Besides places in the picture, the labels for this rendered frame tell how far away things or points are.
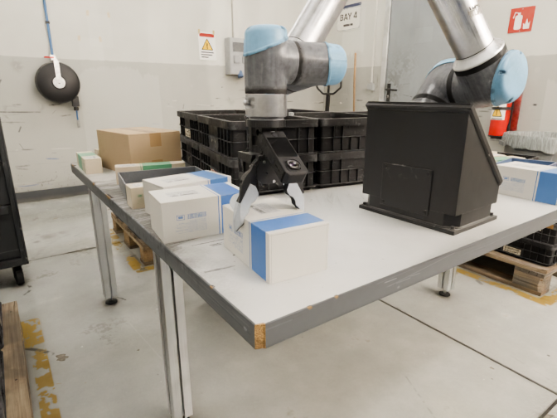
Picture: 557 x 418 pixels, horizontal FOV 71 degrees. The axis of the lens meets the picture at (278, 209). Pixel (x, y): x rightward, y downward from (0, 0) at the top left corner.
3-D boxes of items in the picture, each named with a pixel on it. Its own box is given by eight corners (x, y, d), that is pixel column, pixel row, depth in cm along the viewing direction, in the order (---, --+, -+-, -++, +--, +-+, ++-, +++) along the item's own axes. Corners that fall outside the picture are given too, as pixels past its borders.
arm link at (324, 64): (317, 53, 81) (269, 51, 76) (350, 37, 71) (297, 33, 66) (319, 92, 82) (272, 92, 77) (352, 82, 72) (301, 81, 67)
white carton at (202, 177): (209, 199, 118) (207, 169, 116) (232, 207, 110) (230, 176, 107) (145, 212, 105) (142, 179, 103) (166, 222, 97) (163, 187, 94)
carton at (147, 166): (183, 176, 152) (181, 160, 150) (186, 178, 146) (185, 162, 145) (116, 181, 143) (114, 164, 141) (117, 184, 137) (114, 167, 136)
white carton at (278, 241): (327, 269, 71) (329, 222, 69) (269, 284, 66) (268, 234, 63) (273, 235, 88) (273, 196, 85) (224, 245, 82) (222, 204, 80)
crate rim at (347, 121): (395, 123, 136) (395, 116, 135) (320, 126, 124) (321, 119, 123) (333, 117, 170) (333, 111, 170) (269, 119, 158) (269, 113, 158)
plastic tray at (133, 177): (126, 200, 117) (124, 183, 116) (118, 187, 134) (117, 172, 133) (213, 190, 129) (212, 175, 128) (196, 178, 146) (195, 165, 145)
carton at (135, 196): (205, 193, 125) (204, 174, 124) (213, 197, 120) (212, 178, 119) (128, 204, 113) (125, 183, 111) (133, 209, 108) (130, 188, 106)
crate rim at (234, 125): (320, 126, 124) (320, 119, 123) (229, 130, 112) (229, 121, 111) (269, 119, 158) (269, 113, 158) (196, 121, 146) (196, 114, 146)
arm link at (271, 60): (300, 25, 65) (253, 21, 62) (299, 94, 68) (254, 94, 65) (278, 31, 72) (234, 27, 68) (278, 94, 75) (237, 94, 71)
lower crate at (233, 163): (318, 190, 129) (319, 153, 126) (231, 200, 117) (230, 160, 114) (270, 169, 164) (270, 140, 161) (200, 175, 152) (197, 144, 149)
